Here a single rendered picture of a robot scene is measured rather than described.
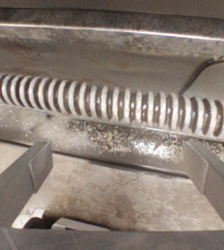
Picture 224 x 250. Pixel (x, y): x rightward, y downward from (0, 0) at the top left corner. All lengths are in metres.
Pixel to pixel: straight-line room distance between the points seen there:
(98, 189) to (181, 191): 0.41
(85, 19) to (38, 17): 0.05
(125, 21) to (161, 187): 0.83
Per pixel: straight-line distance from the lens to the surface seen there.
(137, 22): 0.18
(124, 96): 0.18
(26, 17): 0.22
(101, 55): 0.27
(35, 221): 0.99
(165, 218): 0.98
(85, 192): 0.97
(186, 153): 0.17
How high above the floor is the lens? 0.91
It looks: 79 degrees down
